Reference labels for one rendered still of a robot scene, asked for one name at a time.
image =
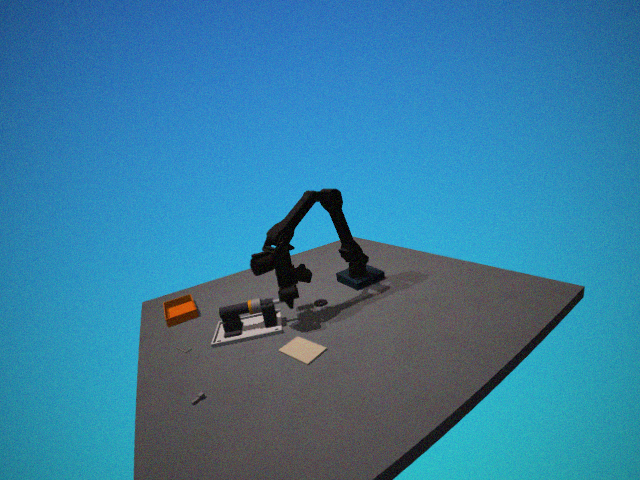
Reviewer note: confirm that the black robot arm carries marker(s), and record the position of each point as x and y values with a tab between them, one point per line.
282	232

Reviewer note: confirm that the orange open-top rectangular tray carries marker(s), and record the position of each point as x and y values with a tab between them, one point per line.
179	310

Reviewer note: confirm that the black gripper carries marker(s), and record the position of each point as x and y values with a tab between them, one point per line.
287	289

